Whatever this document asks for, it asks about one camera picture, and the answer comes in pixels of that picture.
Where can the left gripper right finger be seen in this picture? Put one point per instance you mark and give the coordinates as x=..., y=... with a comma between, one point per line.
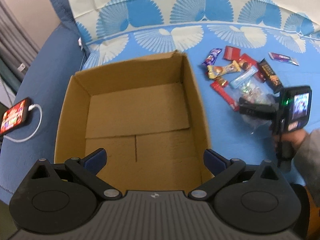
x=251, y=198

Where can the purple chocolate bar wrapper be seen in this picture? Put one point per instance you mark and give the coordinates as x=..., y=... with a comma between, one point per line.
x=212, y=57

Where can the purple silver snack bar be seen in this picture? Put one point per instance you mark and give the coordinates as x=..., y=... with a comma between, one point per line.
x=283, y=58

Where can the brown cardboard box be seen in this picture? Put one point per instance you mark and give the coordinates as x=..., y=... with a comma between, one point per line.
x=147, y=113

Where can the clear bag of candies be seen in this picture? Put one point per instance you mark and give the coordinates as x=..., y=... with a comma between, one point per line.
x=254, y=92

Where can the person's right hand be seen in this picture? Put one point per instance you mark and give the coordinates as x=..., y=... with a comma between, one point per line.
x=296, y=138

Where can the red gold cake packet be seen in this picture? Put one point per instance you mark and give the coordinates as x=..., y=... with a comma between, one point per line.
x=246, y=63

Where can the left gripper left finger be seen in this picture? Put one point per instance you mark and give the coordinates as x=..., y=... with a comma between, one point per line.
x=57, y=198

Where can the red snack packet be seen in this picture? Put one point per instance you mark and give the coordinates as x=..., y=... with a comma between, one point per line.
x=231, y=53

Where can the yellow cartoon snack bar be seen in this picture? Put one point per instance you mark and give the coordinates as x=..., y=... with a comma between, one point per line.
x=217, y=71

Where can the blue fan-pattern sofa cover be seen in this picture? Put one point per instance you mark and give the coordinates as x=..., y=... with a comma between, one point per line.
x=118, y=30

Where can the long red snack stick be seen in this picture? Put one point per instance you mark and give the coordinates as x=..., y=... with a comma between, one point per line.
x=220, y=90

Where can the grey sleeve forearm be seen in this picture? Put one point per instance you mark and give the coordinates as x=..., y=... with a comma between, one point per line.
x=306, y=162

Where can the light blue snack stick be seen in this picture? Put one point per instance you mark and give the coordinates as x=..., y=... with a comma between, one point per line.
x=243, y=77

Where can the blue sofa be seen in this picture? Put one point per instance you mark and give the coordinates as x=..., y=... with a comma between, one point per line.
x=45, y=83

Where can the black brown snack packet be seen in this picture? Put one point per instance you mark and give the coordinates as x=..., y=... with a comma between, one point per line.
x=271, y=77

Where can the black smartphone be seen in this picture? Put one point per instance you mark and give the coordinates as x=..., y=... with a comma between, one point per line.
x=15, y=117

